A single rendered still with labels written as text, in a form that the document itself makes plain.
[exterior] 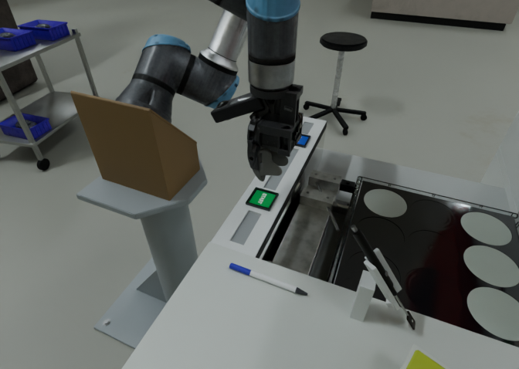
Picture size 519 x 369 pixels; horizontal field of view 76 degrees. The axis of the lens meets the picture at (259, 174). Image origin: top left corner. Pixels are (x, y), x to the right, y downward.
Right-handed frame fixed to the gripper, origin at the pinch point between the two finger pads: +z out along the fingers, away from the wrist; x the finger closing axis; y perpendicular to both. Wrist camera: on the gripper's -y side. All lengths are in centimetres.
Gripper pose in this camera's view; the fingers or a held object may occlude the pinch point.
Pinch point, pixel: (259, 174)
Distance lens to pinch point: 68.4
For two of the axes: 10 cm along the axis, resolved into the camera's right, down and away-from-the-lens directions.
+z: 0.0, 7.9, 6.2
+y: 9.2, 2.4, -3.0
